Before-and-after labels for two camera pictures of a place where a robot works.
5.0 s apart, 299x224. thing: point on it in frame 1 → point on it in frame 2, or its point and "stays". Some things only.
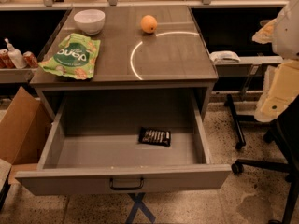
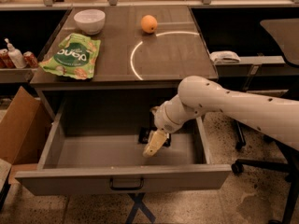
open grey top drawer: (126, 140) stays
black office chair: (287, 130) stays
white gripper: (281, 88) → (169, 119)
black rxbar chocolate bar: (154, 136) stays
